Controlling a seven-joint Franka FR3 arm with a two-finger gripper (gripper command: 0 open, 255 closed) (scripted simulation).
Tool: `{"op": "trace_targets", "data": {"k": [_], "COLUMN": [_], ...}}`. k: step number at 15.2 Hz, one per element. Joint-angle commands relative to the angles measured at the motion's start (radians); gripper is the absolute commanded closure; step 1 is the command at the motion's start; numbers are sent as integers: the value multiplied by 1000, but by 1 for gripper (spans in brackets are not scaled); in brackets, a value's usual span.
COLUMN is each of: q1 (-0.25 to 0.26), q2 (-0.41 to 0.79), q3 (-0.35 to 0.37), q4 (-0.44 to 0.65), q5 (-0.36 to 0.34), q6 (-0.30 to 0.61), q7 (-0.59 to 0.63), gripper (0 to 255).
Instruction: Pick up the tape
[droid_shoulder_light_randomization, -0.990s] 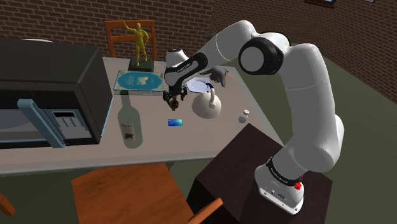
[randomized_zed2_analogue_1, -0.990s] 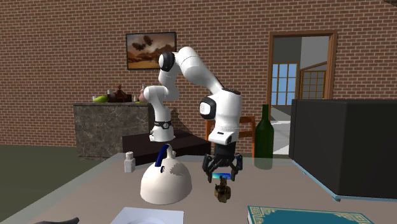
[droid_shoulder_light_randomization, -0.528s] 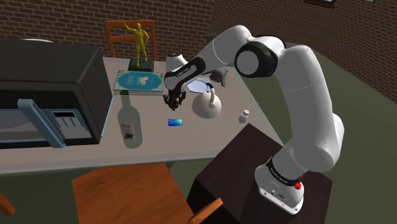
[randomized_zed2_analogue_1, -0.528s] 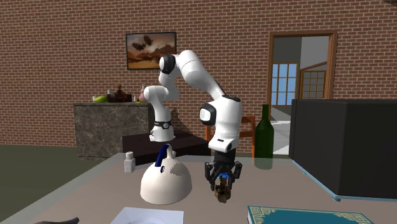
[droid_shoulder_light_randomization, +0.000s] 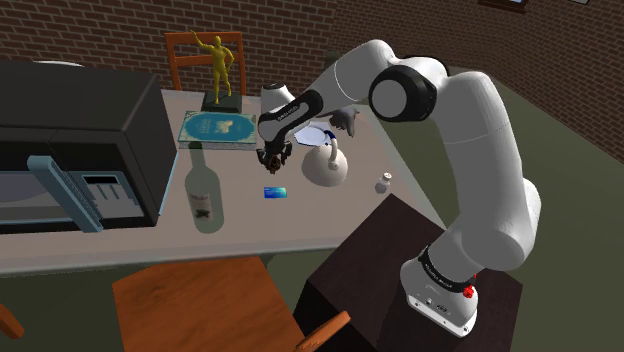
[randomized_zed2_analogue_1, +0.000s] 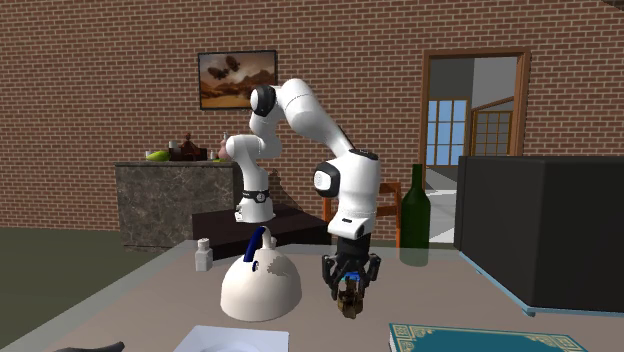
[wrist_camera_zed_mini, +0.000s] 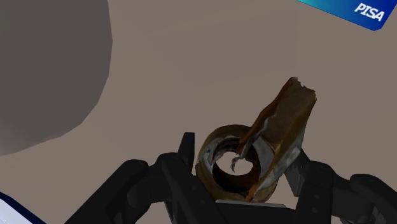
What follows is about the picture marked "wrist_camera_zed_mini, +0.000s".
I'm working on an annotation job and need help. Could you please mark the white card with navy edge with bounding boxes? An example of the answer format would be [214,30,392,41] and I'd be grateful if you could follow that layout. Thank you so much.
[0,192,47,224]

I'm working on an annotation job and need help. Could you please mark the brown tape dispenser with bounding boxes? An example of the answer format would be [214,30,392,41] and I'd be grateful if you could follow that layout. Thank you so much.
[195,76,317,204]

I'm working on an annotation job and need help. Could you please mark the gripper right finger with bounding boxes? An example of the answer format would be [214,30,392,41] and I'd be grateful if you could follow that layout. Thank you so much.
[284,148,397,224]

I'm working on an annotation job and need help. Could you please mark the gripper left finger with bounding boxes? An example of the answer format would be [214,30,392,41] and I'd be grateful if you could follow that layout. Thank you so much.
[64,132,229,224]

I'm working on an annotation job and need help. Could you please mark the blue card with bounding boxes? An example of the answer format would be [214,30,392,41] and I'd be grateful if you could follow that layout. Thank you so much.
[296,0,397,32]

